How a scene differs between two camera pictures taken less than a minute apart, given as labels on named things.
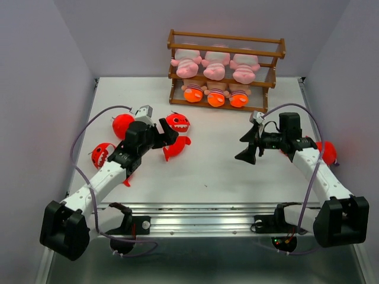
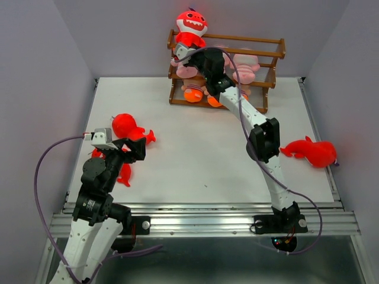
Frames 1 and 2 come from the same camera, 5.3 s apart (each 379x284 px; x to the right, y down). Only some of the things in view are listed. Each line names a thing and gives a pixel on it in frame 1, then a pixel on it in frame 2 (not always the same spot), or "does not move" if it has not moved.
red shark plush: x=120 y=123 does not move
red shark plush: x=180 y=123 -> x=192 y=27
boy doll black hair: x=193 y=89 does not move
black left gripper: x=161 y=141 -> x=138 y=151
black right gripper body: x=270 y=140 -> x=197 y=61
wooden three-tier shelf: x=222 y=71 does not move
